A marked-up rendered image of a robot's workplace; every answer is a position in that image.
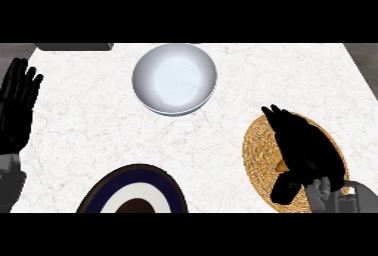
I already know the dark blue and white plate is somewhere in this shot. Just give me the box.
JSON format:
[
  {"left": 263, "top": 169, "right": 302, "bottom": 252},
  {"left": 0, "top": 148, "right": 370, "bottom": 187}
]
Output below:
[{"left": 76, "top": 163, "right": 191, "bottom": 214}]

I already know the pale grey bowl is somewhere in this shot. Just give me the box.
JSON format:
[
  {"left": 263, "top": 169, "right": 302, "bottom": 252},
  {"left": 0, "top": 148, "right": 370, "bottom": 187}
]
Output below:
[{"left": 132, "top": 43, "right": 219, "bottom": 117}]

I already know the round woven straw placemat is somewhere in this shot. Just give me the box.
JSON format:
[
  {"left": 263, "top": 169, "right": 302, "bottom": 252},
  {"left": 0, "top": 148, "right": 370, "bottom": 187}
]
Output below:
[{"left": 241, "top": 112, "right": 352, "bottom": 214}]

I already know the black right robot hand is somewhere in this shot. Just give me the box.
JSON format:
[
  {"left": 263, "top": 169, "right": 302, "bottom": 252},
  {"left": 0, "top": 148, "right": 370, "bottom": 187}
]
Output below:
[{"left": 260, "top": 104, "right": 348, "bottom": 206}]

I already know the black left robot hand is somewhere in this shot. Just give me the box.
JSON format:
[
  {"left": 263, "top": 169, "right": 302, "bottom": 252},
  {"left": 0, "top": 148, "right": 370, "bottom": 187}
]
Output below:
[{"left": 0, "top": 57, "right": 46, "bottom": 156}]

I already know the dark grey flat appliance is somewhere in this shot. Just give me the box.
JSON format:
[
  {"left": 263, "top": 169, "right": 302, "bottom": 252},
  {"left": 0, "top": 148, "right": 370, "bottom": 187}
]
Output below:
[{"left": 34, "top": 42, "right": 116, "bottom": 52}]

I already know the golden brown croissant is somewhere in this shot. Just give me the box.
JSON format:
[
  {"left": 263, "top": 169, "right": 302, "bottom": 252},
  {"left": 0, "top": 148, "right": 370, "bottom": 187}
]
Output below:
[{"left": 274, "top": 159, "right": 291, "bottom": 174}]

